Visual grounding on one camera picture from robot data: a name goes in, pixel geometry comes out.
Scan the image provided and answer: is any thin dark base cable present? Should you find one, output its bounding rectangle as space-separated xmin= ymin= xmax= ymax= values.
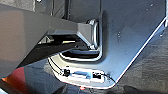
xmin=101 ymin=71 xmax=118 ymax=84

